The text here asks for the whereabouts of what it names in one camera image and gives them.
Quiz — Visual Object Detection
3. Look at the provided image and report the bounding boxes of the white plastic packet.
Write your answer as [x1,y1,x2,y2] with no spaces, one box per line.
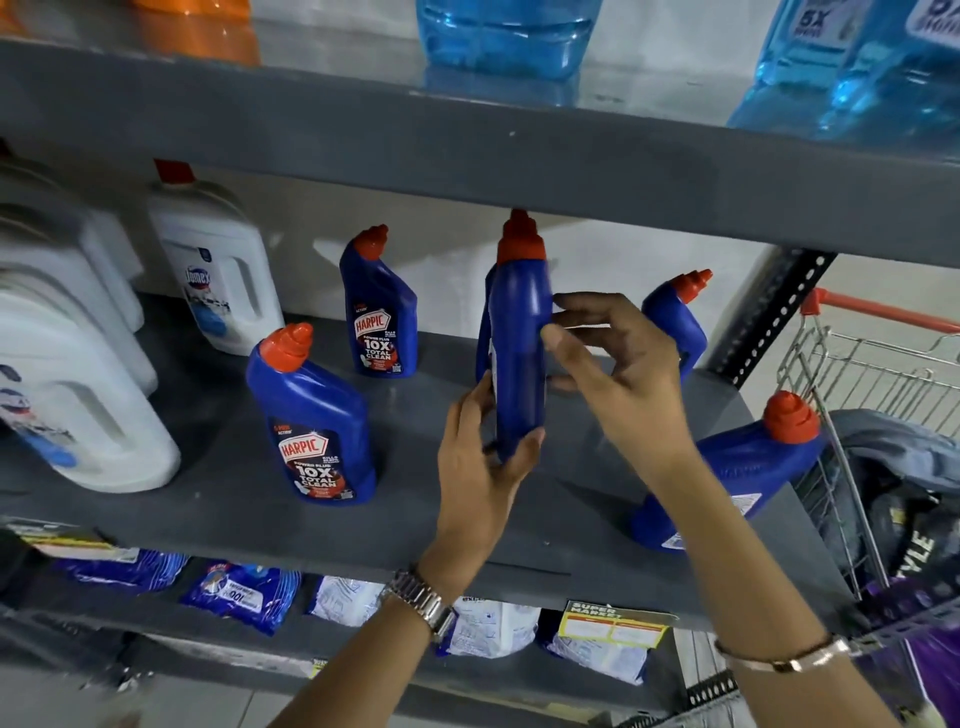
[546,631,651,687]
[438,597,542,660]
[308,575,386,628]

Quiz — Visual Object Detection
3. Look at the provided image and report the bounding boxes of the grey cloth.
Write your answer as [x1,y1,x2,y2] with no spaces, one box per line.
[823,408,960,498]

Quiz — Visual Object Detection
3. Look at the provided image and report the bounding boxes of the purple packet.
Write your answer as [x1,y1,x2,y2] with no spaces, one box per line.
[853,576,960,728]

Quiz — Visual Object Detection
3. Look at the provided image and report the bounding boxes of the white plastic jug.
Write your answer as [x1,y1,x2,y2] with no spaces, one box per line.
[0,156,146,333]
[0,287,182,495]
[0,204,159,396]

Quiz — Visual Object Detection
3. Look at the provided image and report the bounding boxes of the metal shopping cart orange handle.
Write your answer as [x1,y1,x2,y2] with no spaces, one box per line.
[776,288,960,603]

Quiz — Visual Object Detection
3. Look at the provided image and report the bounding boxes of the clear blue liquid bottle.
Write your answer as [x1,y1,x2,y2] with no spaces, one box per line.
[755,0,886,91]
[415,0,604,81]
[821,0,960,147]

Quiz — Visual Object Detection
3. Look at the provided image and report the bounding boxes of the yellow shelf price label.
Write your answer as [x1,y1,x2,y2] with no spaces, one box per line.
[557,600,678,651]
[3,519,141,564]

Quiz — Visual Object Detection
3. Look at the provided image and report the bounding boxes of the orange bottle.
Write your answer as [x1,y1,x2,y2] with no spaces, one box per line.
[129,0,253,19]

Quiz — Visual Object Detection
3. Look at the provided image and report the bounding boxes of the grey metal shelf unit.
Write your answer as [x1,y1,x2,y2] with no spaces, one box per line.
[0,33,960,728]

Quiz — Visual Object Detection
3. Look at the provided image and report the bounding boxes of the person's left hand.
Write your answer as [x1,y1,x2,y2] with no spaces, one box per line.
[418,371,546,595]

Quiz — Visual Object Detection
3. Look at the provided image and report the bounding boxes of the blue cleaner bottle red cap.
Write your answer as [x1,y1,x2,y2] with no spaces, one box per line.
[245,323,378,506]
[629,390,828,555]
[487,209,555,463]
[339,224,419,379]
[641,269,714,384]

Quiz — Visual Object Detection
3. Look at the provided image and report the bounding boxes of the white jug red cap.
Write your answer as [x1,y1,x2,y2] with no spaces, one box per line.
[147,159,285,357]

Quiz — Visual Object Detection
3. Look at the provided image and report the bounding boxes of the person's right hand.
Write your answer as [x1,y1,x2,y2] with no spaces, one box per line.
[540,292,700,486]

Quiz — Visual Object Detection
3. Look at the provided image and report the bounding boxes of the silver metal wristwatch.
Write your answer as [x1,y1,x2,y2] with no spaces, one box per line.
[379,567,458,644]

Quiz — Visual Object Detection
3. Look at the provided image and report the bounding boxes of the blue plastic packet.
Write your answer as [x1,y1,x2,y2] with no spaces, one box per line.
[55,549,190,595]
[181,561,303,638]

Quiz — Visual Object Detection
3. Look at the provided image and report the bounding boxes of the thin metal bracelet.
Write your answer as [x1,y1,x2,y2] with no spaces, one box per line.
[713,633,853,675]

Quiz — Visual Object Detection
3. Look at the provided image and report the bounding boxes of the person's right forearm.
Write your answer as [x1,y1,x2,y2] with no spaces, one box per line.
[646,448,901,728]

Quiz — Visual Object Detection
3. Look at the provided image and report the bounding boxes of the person's left forearm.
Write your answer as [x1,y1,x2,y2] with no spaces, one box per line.
[268,585,466,728]

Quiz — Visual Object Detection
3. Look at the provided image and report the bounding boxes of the black printed bag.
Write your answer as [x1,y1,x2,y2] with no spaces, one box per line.
[866,491,960,595]

